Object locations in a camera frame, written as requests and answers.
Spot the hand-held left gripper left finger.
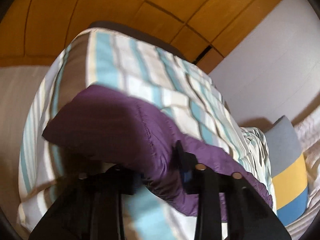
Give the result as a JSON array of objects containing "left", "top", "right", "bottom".
[{"left": 29, "top": 165, "right": 142, "bottom": 240}]

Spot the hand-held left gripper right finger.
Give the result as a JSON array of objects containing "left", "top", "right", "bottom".
[{"left": 175, "top": 140, "right": 292, "bottom": 240}]

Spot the purple quilted jacket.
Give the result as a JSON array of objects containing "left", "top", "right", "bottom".
[{"left": 42, "top": 85, "right": 273, "bottom": 217}]

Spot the grey yellow blue cushion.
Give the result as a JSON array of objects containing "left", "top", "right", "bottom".
[{"left": 264, "top": 115, "right": 310, "bottom": 228}]

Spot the striped duvet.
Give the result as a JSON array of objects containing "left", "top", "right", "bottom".
[{"left": 16, "top": 27, "right": 278, "bottom": 240}]

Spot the patterned curtain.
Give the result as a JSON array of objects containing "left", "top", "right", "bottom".
[{"left": 285, "top": 110, "right": 320, "bottom": 240}]

